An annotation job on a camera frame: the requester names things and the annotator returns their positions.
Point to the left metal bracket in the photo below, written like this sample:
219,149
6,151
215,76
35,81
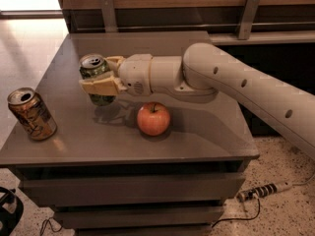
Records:
108,15

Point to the grey drawer cabinet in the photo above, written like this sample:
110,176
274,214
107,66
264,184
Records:
102,177

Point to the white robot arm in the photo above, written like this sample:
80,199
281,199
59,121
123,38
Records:
202,71

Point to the wooden wall shelf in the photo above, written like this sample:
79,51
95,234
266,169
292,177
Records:
276,21

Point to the red apple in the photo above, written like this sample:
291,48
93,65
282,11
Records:
153,118

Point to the orange soda can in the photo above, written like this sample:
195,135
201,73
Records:
31,111

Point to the green soda can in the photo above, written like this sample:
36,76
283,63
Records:
91,66

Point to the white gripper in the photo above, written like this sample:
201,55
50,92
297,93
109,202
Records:
135,72

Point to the black chair base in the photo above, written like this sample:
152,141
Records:
11,211

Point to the white power strip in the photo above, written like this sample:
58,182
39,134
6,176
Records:
263,191

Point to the right metal bracket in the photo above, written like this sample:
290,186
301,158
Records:
247,19

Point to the metal bracket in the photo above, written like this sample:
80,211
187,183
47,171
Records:
108,15
247,19

